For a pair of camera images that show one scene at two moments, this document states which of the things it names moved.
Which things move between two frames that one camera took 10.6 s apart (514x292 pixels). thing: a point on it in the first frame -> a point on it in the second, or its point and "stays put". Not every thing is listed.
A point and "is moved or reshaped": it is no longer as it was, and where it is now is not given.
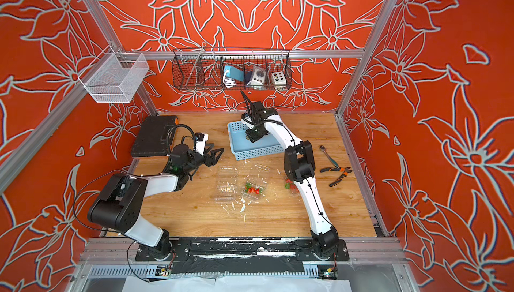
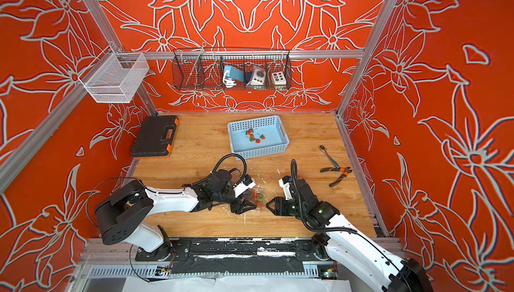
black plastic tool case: [152, 138] stays put
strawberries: [249, 189] is moved or reshaped
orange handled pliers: [346, 171] stays put
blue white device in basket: [231, 74] stays put
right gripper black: [251, 137] -> [278, 205]
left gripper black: [212, 161] -> [239, 208]
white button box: [278, 78] stays put
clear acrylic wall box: [114, 78] stays put
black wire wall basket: [213, 69] stays put
